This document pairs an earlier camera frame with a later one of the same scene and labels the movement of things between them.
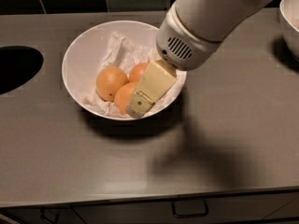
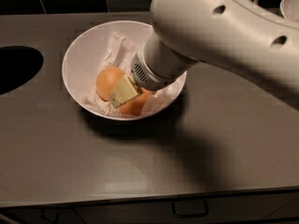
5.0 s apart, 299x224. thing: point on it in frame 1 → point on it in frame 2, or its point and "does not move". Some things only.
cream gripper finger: x=157 y=78 → x=123 y=91
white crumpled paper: x=123 y=53 does not move
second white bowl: x=290 y=14 does not move
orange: x=107 y=80 does not move
